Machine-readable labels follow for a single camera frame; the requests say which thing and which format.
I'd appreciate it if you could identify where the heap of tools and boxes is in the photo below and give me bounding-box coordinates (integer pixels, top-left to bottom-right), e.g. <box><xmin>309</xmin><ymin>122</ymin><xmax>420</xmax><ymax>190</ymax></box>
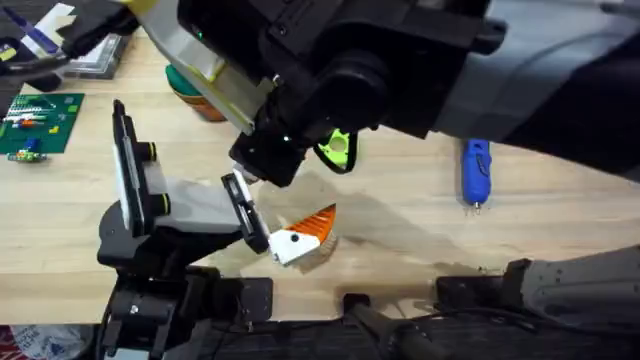
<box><xmin>0</xmin><ymin>0</ymin><xmax>139</xmax><ymax>94</ymax></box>

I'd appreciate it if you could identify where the upright flat wrist plate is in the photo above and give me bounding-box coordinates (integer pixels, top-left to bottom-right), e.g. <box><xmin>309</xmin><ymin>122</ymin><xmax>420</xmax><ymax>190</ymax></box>
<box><xmin>111</xmin><ymin>98</ymin><xmax>147</xmax><ymax>238</ymax></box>
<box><xmin>119</xmin><ymin>0</ymin><xmax>277</xmax><ymax>137</ymax></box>

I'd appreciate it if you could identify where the green board with toy blocks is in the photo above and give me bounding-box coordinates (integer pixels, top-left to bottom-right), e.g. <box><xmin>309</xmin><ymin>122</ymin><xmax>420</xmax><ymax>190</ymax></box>
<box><xmin>0</xmin><ymin>92</ymin><xmax>86</xmax><ymax>156</ymax></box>

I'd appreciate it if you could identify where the black rail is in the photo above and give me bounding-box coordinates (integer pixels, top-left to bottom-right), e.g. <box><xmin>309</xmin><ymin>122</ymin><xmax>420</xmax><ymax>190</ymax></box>
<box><xmin>199</xmin><ymin>318</ymin><xmax>640</xmax><ymax>360</ymax></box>

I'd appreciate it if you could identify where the orange tub with green rim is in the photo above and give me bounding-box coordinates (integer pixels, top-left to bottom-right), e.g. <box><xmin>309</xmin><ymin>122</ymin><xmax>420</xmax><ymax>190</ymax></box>
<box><xmin>164</xmin><ymin>63</ymin><xmax>229</xmax><ymax>124</ymax></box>

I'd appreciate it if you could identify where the small green toy block strip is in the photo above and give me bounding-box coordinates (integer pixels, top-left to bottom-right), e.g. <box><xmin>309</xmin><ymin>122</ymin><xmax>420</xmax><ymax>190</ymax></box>
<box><xmin>6</xmin><ymin>149</ymin><xmax>50</xmax><ymax>164</ymax></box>

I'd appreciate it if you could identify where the blue electric screwdriver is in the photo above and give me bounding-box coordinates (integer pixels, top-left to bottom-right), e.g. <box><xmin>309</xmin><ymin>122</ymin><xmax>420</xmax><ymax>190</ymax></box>
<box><xmin>460</xmin><ymin>138</ymin><xmax>494</xmax><ymax>210</ymax></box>

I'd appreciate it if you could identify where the green disc with holes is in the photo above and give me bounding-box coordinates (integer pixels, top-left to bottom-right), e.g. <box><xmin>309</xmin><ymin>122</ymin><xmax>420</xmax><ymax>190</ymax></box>
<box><xmin>313</xmin><ymin>127</ymin><xmax>360</xmax><ymax>176</ymax></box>

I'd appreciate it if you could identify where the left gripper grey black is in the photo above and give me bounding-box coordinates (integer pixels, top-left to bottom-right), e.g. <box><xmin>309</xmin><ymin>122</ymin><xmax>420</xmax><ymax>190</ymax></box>
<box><xmin>96</xmin><ymin>160</ymin><xmax>339</xmax><ymax>269</ymax></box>

